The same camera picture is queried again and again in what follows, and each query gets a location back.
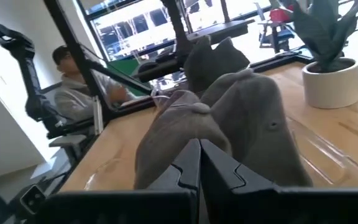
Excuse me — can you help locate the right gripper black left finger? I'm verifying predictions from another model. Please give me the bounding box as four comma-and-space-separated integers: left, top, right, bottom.
35, 138, 202, 224

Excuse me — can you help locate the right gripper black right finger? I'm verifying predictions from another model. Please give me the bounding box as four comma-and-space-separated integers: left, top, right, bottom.
200, 138, 358, 224

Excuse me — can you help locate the grey baseball cap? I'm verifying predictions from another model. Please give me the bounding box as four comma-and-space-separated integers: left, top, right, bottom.
199, 68, 314, 188
133, 90, 233, 191

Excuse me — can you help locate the dark green-black baseball cap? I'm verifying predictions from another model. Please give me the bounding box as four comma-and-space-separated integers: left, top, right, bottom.
183, 35, 252, 96

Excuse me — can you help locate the clear plastic bin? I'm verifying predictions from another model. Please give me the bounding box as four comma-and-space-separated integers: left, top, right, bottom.
149, 70, 198, 108
84, 116, 358, 191

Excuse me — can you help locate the grey office chair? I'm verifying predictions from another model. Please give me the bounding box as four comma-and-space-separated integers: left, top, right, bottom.
40, 82, 98, 166

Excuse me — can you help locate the person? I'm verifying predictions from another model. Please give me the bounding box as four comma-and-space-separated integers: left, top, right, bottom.
52, 45, 136, 123

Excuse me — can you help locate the green screen monitor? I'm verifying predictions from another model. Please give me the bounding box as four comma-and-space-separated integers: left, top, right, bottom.
106, 57, 154, 98

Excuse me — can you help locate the snake plant in white pot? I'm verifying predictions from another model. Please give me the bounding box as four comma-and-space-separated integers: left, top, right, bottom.
291, 0, 358, 110

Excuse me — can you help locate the black desk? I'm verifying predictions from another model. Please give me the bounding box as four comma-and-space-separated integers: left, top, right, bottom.
185, 19, 257, 43

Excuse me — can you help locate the red chair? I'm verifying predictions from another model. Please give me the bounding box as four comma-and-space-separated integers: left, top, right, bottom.
255, 0, 295, 54

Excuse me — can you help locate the silver aluminium bracket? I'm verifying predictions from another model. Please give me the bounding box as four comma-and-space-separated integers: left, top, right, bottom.
91, 95, 105, 136

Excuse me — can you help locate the black rig frame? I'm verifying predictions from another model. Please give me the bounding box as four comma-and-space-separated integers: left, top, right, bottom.
44, 0, 194, 125

